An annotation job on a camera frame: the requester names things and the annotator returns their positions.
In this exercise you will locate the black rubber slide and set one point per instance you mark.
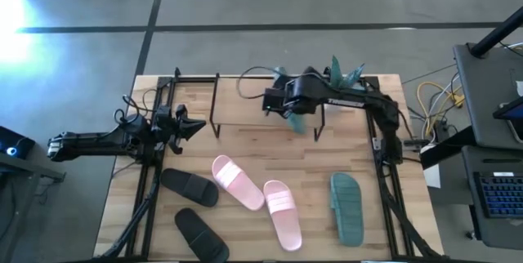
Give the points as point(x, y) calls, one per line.
point(201, 236)
point(190, 187)

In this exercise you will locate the black metal rig frame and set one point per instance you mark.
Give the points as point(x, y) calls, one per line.
point(192, 79)

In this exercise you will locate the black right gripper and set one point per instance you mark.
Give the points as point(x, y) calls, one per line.
point(274, 99)

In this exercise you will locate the grey desk top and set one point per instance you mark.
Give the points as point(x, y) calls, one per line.
point(470, 197)
point(482, 91)

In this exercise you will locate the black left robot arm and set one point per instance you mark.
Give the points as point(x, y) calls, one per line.
point(90, 144)

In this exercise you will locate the green rubber slide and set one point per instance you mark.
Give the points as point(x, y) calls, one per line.
point(347, 210)
point(297, 124)

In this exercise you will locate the pink rubber slide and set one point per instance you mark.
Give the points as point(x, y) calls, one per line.
point(282, 214)
point(237, 183)

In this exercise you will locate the black device with blue light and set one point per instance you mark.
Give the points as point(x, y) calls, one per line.
point(20, 142)

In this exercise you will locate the grey metal table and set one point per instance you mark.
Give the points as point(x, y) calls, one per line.
point(24, 167)

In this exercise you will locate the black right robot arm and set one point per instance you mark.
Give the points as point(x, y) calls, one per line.
point(347, 99)

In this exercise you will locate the wooden shelf with black frame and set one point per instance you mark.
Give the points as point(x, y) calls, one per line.
point(245, 108)

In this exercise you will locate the black tablet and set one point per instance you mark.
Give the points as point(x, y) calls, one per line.
point(515, 116)

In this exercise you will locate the green succulent in white pot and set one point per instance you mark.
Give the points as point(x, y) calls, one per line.
point(337, 75)

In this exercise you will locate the black pole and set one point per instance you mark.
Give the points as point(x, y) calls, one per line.
point(494, 34)

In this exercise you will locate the black desk beam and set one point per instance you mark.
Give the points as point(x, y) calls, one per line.
point(449, 148)

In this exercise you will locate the backlit keyboard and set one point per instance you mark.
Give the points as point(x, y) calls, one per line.
point(502, 195)

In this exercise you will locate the white paper sheet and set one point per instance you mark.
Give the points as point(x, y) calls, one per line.
point(433, 177)

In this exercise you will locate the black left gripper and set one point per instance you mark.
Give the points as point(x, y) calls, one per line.
point(165, 126)

